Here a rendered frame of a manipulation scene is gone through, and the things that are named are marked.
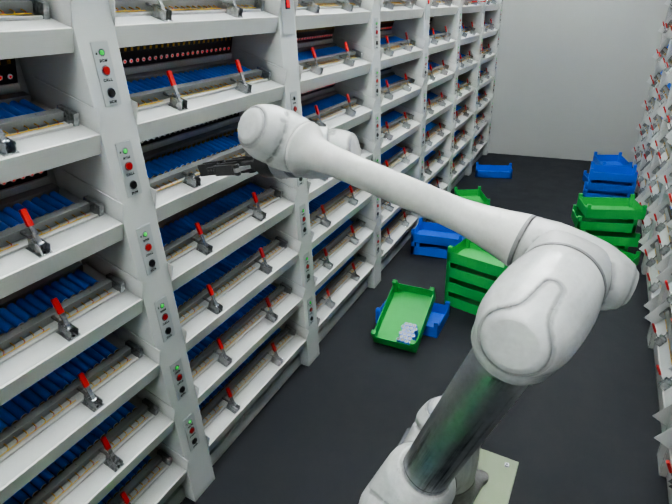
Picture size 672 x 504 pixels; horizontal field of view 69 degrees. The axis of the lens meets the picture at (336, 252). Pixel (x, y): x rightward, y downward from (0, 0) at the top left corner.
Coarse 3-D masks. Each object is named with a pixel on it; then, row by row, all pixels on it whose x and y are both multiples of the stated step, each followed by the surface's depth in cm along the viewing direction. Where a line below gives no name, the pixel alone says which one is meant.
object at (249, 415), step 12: (360, 288) 253; (348, 300) 242; (336, 312) 233; (324, 324) 224; (324, 336) 224; (288, 372) 198; (276, 384) 191; (264, 396) 185; (252, 408) 178; (240, 420) 173; (228, 432) 168; (240, 432) 174; (228, 444) 168; (216, 456) 163; (180, 492) 149
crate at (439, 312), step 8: (440, 304) 234; (448, 304) 230; (376, 312) 229; (432, 312) 237; (440, 312) 236; (448, 312) 232; (376, 320) 231; (432, 320) 231; (440, 320) 231; (432, 328) 218; (440, 328) 222; (432, 336) 220
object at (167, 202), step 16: (208, 128) 152; (160, 144) 136; (208, 176) 135; (224, 176) 137; (240, 176) 144; (160, 192) 122; (176, 192) 124; (192, 192) 127; (208, 192) 133; (160, 208) 118; (176, 208) 124
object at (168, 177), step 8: (224, 152) 144; (232, 152) 145; (240, 152) 149; (200, 160) 136; (208, 160) 137; (216, 160) 140; (224, 160) 144; (184, 168) 130; (192, 168) 132; (160, 176) 124; (168, 176) 125; (176, 176) 128; (184, 176) 131; (152, 184) 121; (160, 184) 124
